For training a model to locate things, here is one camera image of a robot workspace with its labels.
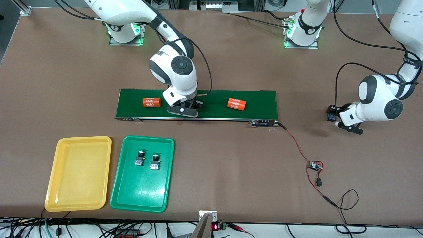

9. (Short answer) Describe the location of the red and black wire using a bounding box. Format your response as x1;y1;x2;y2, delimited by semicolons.
279;122;338;208

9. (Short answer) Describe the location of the red clip lead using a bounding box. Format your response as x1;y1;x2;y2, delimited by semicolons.
228;223;255;238

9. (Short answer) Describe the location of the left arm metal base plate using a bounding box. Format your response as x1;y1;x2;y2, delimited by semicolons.
284;17;319;49

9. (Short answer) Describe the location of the green conveyor belt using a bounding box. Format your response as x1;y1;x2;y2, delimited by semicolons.
115;89;280;128

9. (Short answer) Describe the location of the small aluminium bracket plate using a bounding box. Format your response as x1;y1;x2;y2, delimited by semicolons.
199;210;217;222

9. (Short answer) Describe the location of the aluminium frame profile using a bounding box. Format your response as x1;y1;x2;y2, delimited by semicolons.
10;0;32;15

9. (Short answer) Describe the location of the thin black looped cable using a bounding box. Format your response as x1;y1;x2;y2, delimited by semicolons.
335;189;367;234

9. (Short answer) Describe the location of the black base power cable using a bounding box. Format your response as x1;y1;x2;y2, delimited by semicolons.
228;9;293;30

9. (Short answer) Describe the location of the silver control box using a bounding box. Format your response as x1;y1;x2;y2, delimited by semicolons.
190;0;238;13

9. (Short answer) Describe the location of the grey metal mount post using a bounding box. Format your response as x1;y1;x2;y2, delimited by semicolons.
190;213;212;238

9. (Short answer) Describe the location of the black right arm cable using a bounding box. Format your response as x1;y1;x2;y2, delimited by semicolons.
165;37;212;97

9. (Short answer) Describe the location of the green plastic tray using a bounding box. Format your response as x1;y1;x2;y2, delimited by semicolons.
110;135;175;213

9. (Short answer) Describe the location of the orange cylinder marked 4680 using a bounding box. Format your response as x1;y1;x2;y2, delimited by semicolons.
142;97;163;108
227;98;247;111

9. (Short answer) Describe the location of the yellow plastic tray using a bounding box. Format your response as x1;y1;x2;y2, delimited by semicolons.
44;136;112;212

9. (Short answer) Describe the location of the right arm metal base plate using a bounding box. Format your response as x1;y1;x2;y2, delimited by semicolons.
109;23;147;46

